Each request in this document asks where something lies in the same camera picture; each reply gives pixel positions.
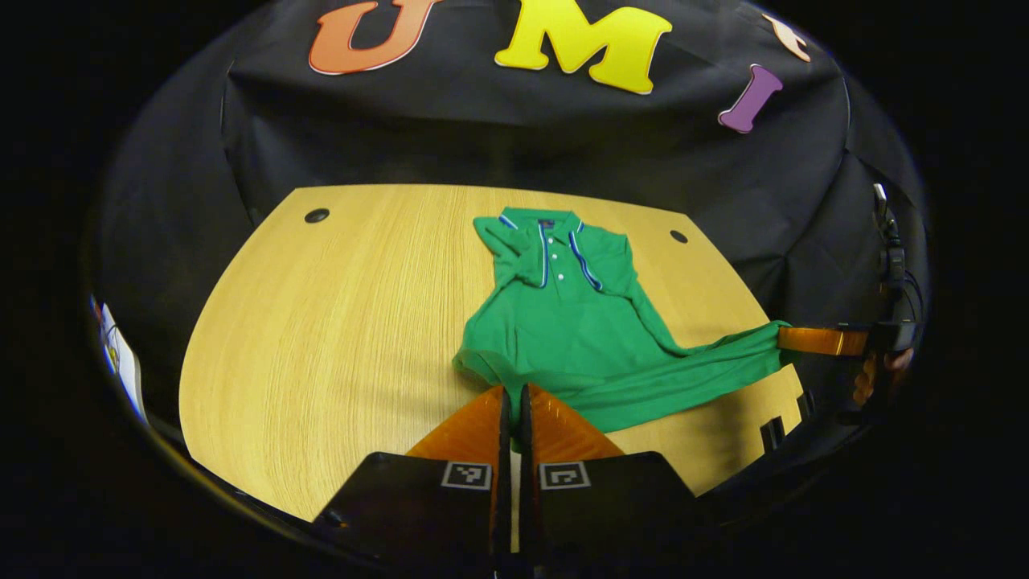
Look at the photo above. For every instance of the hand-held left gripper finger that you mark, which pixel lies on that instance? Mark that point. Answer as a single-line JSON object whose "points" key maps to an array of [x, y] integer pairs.
{"points": [[525, 450], [506, 450]]}

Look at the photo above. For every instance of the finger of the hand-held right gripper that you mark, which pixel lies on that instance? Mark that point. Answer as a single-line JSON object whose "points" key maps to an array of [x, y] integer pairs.
{"points": [[820, 340]]}

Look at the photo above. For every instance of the green T-shirt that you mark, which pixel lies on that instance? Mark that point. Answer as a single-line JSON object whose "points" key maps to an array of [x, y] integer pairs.
{"points": [[571, 322]]}

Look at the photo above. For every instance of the black backdrop cloth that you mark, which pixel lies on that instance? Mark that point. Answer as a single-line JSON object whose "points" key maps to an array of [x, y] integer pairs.
{"points": [[522, 137]]}

